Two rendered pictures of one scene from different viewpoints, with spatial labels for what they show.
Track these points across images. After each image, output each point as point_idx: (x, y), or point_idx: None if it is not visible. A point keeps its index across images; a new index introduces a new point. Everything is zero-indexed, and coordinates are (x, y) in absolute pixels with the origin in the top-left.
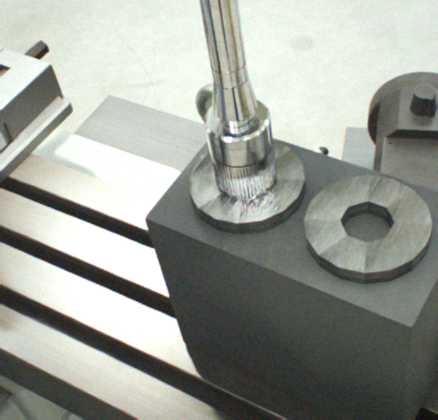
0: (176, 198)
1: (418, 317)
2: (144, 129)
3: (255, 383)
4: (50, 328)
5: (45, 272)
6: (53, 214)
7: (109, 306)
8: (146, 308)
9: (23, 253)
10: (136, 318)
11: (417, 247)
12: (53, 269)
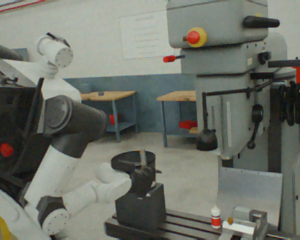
0: (158, 185)
1: None
2: None
3: None
4: (194, 218)
5: (199, 226)
6: (203, 236)
7: (183, 222)
8: (175, 222)
9: (206, 229)
10: (176, 221)
11: None
12: (198, 227)
